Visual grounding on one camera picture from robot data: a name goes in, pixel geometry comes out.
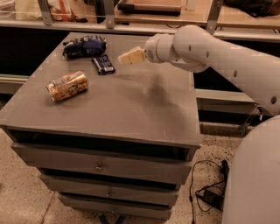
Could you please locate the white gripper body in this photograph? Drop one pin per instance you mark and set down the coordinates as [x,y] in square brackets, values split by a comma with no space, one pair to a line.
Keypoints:
[152,50]

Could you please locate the grey drawer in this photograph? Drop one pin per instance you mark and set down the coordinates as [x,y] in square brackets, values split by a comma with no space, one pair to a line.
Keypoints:
[109,190]
[103,163]
[113,207]

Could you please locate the blue chip bag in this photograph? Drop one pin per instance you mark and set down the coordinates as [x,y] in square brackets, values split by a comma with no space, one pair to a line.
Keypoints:
[88,46]

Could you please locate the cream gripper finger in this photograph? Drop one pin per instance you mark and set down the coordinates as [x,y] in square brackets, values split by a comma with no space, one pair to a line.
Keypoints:
[133,56]

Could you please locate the middle grey drawer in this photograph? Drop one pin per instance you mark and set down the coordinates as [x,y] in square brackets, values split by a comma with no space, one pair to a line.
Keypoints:
[109,190]

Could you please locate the black power adapter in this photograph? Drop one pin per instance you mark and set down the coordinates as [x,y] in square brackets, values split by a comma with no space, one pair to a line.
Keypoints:
[213,199]

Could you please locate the top grey drawer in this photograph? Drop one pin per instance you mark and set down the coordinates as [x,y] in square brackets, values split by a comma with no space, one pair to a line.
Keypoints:
[103,163]

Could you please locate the metal window rail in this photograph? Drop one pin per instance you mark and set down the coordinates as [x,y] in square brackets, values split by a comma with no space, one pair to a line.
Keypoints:
[225,23]

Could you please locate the orange soda can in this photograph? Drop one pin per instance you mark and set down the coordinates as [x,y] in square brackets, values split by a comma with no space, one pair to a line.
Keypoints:
[67,86]

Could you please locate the dark rxbar chocolate bar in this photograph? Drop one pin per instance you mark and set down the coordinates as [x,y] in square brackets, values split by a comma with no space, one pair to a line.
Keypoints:
[103,65]

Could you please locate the bottom grey drawer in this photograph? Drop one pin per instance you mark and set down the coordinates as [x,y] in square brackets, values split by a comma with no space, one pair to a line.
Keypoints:
[113,207]

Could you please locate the black floor bar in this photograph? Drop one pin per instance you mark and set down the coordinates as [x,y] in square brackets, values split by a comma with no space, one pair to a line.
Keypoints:
[225,169]

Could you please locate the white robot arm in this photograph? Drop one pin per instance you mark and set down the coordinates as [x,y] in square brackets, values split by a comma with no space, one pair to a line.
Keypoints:
[253,183]

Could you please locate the grey drawer cabinet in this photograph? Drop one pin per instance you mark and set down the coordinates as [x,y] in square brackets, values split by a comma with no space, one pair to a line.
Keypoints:
[146,110]

